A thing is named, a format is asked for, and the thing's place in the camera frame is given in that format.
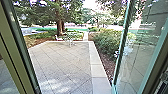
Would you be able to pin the hinged green glass door leaf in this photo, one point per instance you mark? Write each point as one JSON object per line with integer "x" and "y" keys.
{"x": 140, "y": 56}

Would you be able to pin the green hedge outdoors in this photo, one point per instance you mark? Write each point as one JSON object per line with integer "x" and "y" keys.
{"x": 106, "y": 41}

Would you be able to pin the small white outdoor object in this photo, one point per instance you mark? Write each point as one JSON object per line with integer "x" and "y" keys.
{"x": 58, "y": 38}

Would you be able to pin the green tree outdoors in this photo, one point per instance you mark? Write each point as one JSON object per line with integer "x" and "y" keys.
{"x": 59, "y": 16}

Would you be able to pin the low brown shrub bed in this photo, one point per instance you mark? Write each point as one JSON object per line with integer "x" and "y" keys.
{"x": 36, "y": 39}

